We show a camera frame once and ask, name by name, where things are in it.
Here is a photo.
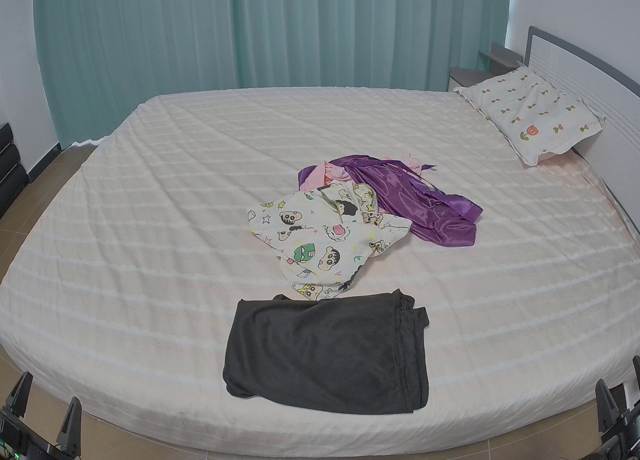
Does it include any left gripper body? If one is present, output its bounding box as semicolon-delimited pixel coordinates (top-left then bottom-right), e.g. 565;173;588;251
0;409;81;460

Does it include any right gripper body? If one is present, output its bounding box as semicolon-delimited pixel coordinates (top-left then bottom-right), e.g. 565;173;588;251
592;395;640;460

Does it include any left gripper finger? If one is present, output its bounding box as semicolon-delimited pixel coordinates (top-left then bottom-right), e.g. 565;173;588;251
8;371;34;419
55;396;83;452

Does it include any bed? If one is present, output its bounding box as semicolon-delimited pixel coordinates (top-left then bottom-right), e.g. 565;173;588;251
0;26;640;452

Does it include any black padded furniture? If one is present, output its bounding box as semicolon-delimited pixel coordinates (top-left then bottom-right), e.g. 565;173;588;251
0;122;29;219

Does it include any black garment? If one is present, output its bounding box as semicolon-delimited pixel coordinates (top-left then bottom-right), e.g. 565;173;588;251
222;288;431;416

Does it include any purple satin garment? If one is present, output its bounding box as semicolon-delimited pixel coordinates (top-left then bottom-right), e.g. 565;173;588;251
298;154;484;249

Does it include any white printed pillow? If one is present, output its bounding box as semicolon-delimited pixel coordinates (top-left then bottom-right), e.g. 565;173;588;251
453;66;606;167

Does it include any white printed pyjama top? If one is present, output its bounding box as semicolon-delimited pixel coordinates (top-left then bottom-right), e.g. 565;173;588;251
247;183;414;302

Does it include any grey bedside table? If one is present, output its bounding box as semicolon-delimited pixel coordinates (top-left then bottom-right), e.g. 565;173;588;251
448;42;524;92

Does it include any pink garment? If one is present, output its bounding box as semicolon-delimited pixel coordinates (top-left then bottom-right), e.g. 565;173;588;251
305;152;439;194

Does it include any blue-green curtain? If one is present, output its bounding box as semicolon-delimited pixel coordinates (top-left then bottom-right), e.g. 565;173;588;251
231;0;514;93
32;0;237;150

